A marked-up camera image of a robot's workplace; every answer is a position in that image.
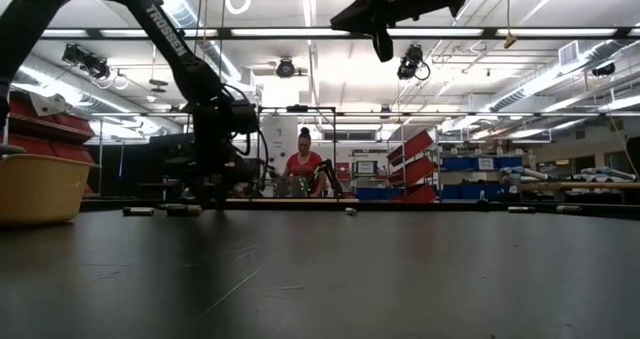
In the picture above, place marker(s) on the white framed sign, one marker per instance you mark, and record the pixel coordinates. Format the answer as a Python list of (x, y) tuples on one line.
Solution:
[(366, 167)]

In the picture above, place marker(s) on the grey material roll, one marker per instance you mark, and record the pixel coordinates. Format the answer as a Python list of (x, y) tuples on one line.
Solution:
[(525, 173), (607, 173)]

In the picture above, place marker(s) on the wooden workbench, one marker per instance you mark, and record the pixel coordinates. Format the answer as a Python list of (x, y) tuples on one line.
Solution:
[(590, 184)]

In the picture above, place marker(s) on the single blue bin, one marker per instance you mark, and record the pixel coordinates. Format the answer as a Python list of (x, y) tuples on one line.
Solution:
[(375, 194)]

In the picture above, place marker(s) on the white round pillar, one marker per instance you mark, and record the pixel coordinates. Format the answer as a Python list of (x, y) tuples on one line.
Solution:
[(279, 139)]

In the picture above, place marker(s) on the black computer monitor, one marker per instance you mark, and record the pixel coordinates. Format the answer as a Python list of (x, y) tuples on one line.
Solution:
[(167, 149)]

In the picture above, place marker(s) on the long row of blue bins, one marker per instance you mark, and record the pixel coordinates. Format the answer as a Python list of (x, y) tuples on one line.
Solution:
[(470, 191)]

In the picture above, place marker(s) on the yellow plastic bin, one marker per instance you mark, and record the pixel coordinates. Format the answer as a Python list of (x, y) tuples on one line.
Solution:
[(35, 191)]

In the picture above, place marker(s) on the white ceiling vent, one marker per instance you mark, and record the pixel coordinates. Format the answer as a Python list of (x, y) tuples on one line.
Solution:
[(569, 53)]

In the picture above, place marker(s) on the silver battery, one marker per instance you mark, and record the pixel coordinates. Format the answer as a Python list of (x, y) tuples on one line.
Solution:
[(521, 209), (138, 211), (351, 211)]

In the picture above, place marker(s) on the red bin shelving unit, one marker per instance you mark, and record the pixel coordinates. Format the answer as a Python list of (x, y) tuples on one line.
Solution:
[(75, 125)]

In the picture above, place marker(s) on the black ceiling speaker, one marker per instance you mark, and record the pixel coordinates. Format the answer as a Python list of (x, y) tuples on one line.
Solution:
[(604, 69)]

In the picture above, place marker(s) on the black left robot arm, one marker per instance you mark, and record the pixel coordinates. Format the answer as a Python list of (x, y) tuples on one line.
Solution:
[(165, 29)]

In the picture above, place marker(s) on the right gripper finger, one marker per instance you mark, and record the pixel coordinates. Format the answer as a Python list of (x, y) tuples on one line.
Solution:
[(357, 11), (362, 26)]

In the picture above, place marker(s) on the copper-top black battery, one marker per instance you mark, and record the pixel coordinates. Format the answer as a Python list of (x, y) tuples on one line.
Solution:
[(183, 210), (569, 209)]

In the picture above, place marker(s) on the blue bins with white label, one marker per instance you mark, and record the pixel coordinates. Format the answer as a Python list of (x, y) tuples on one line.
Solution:
[(457, 164)]

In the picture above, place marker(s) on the person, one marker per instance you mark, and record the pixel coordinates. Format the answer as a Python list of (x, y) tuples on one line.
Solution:
[(305, 164)]

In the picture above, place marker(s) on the slanted red bin rack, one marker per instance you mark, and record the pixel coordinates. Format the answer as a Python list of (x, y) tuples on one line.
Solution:
[(415, 146)]

